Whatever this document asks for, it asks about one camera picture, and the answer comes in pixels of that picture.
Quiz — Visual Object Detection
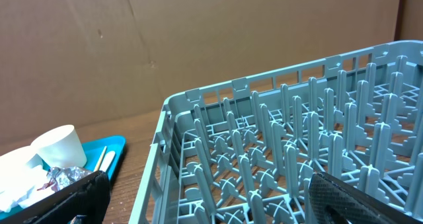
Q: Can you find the white plastic fork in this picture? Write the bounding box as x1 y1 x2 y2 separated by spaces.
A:
99 151 116 172

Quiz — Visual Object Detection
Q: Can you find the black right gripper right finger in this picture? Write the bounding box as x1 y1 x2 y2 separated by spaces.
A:
308 172 422 224

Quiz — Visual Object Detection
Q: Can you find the teal plastic tray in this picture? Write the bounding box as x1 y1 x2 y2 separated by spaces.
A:
1 135 126 223

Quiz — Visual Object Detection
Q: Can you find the grey dishwasher rack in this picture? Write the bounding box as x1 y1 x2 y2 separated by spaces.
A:
130 40 422 223

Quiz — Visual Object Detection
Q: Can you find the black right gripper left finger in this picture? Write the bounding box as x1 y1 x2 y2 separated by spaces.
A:
1 171 111 224

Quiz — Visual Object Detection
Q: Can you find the white paper cup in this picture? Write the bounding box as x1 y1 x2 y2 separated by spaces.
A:
30 124 87 168

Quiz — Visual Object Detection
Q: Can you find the foil wrapper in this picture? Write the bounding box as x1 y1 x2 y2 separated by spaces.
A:
37 167 92 192

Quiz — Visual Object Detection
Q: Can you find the white bowl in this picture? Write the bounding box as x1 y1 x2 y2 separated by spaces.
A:
1 146 43 182

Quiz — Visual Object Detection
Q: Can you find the wooden chopstick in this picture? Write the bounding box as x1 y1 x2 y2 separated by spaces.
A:
93 146 107 172

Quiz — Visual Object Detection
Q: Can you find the white napkin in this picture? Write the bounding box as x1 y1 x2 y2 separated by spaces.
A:
1 165 55 213

